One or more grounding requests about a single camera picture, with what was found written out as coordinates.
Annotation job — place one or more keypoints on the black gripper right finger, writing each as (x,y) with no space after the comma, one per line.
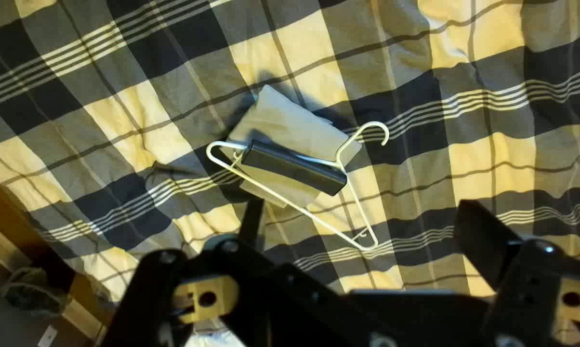
(526,277)

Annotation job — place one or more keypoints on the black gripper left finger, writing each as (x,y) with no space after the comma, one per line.
(262,296)

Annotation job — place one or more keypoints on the white plastic coat hanger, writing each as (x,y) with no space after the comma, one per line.
(300,209)

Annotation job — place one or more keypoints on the black remote control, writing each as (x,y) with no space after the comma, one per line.
(295,169)

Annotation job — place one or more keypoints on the plaid yellow grey comforter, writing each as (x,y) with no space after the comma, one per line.
(493,161)

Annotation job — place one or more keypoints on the grey folded cloth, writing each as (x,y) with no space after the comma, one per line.
(289,122)

